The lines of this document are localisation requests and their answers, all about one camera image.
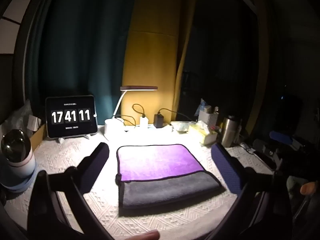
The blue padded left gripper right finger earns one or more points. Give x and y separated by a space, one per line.
252 206

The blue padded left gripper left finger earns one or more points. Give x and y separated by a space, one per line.
46 217

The purple and grey towel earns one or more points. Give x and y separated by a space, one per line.
154 175

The stainless steel tumbler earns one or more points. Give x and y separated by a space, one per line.
229 130

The white tablet stand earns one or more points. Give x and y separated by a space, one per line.
62 139

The cardboard box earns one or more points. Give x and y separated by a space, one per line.
38 137

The yellow tissue box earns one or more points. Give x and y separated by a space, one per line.
201 132

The white perforated organizer basket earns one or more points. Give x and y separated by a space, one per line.
208 118

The wet wipes plastic pack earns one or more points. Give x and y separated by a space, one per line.
181 126

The black tablet showing clock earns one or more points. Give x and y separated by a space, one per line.
71 116

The white desk lamp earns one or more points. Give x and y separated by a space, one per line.
130 107

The black charger plug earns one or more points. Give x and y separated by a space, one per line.
158 120

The white power strip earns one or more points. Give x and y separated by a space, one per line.
150 128

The white charger plug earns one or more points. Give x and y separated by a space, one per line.
143 122

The teal curtain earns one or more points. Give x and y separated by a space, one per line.
77 47

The yellow curtain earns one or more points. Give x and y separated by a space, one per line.
155 51

